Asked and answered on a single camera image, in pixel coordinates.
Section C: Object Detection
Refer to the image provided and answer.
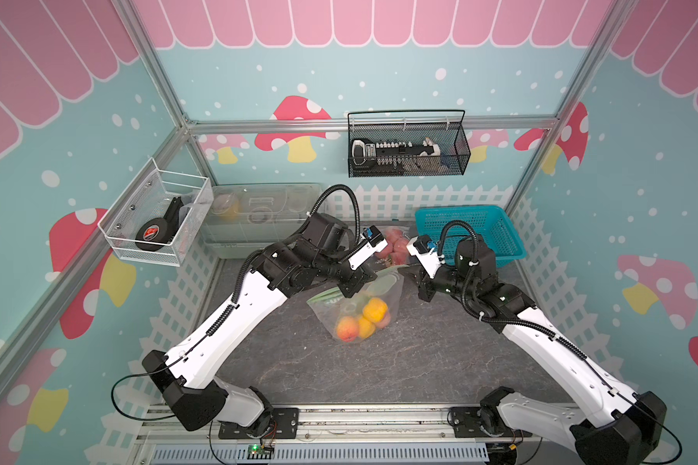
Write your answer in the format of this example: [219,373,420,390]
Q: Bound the clear acrylic wall bin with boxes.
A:
[98,159,213,267]

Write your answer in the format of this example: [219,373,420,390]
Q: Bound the teal plastic basket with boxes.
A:
[415,205,527,267]

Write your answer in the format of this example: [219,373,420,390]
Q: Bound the red orange peach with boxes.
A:
[335,316,360,342]

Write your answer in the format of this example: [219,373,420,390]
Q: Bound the clear blue zip-top bag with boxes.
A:
[372,224,410,269]

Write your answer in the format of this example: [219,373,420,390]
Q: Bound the green zipper bag with coasters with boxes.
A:
[308,267,404,344]

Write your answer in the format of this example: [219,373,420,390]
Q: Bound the black tape roll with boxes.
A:
[135,197,183,252]

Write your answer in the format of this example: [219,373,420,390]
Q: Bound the white black items in basket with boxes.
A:
[349,138,441,176]

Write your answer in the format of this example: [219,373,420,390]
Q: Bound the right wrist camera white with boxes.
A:
[406,234,443,279]

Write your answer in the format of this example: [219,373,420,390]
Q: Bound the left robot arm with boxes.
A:
[141,184,388,437]

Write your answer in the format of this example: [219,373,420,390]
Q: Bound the pink peach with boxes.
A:
[383,227,405,244]
[391,238,410,265]
[376,313,392,329]

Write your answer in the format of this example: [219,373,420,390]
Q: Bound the pink peach front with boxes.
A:
[376,313,392,329]

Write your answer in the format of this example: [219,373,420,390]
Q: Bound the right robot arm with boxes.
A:
[407,220,667,464]

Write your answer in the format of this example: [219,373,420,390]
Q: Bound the small green circuit board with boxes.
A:
[246,445,275,460]

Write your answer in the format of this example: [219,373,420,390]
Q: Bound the translucent green storage box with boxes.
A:
[201,183,322,259]

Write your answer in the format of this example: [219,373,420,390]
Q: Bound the yellow peach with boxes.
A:
[358,317,376,340]
[363,298,388,324]

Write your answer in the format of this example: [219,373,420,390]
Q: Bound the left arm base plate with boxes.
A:
[217,408,300,441]

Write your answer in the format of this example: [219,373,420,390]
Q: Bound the black wire mesh basket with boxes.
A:
[346,110,471,177]

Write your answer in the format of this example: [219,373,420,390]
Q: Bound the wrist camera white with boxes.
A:
[406,234,443,279]
[347,226,389,270]

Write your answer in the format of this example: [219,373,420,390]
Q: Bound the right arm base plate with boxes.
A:
[446,406,532,443]

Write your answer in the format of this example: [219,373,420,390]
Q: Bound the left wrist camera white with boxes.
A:
[347,226,389,270]

